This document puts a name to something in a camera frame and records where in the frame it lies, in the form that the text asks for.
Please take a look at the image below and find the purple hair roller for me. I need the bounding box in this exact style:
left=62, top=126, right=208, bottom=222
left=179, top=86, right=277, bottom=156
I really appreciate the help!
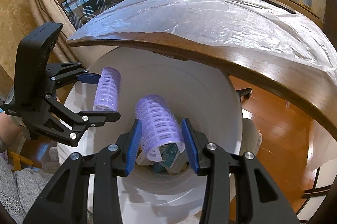
left=93, top=67, right=121, bottom=112
left=135, top=95, right=185, bottom=162

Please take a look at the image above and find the white medicine box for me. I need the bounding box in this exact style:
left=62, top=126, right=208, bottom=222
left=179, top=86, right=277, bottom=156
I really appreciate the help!
left=136, top=151, right=154, bottom=166

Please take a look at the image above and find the clear plastic floss box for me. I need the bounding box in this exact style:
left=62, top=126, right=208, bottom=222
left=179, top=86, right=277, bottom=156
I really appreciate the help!
left=152, top=143, right=189, bottom=175

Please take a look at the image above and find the beige curtain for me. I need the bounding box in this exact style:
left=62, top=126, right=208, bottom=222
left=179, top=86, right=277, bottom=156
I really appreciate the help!
left=27, top=0, right=115, bottom=67

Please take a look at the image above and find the clear plastic table cover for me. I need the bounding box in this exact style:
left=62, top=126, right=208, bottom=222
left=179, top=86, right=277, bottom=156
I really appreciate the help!
left=70, top=0, right=336, bottom=79

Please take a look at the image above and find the black flat tablet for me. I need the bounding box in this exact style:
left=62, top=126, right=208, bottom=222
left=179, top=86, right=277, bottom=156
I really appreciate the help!
left=261, top=0, right=296, bottom=14

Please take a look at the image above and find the wooden shelf ledge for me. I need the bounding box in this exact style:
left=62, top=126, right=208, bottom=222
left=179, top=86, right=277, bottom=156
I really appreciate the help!
left=277, top=0, right=323, bottom=29

